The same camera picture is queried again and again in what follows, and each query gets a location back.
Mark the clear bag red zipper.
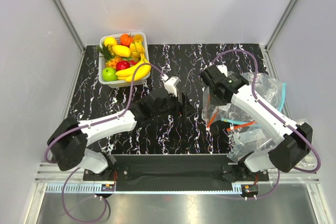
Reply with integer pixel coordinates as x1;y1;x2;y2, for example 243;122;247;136
227;123;275;162

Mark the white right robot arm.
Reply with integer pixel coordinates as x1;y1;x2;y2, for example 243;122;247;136
200;65;313;180

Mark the small pineapple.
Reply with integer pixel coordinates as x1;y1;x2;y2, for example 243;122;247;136
96;45;122;69

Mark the yellow starfruit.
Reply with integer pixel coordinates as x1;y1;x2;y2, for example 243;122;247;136
129;41;145;61

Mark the yellow mango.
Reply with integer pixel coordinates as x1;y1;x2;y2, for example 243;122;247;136
112;45;131;58

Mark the red dragon fruit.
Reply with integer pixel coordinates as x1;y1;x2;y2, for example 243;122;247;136
129;60;137;67

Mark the clear bag orange zipper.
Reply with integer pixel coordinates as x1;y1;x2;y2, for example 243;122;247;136
202;88;239;128

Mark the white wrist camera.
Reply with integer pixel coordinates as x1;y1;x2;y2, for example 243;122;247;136
164;77;181;97
216;65;228;77

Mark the red apple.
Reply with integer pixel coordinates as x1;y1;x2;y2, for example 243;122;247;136
116;60;131;71

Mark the white plastic fruit basket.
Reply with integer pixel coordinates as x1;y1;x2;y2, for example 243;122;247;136
97;32;151;88

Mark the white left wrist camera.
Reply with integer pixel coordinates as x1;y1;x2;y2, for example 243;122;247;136
164;77;181;97

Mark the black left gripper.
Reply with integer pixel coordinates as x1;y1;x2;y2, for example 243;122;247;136
152;91;197;119

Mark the yellow banana bunch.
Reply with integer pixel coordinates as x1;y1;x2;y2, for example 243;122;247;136
115;54;152;82

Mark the orange tangerine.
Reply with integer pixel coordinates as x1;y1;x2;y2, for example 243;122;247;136
120;34;133;47

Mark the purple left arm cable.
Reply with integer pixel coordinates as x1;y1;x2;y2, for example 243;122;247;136
44;64;169;164

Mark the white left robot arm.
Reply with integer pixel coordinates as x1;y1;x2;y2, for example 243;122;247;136
45;88;196;180

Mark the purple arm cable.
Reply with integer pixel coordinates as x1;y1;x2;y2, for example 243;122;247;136
44;64;169;164
209;49;321;174

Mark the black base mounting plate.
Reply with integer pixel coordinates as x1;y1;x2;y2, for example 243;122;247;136
83;154;259;183

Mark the green apple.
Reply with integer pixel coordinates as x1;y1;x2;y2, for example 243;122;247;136
102;67;118;82

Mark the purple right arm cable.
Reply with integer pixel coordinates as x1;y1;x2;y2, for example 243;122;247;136
209;49;321;174

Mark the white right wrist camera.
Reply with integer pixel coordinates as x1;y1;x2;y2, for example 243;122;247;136
216;65;228;77

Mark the yellow lemon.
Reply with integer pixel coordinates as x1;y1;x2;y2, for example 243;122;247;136
104;37;118;47

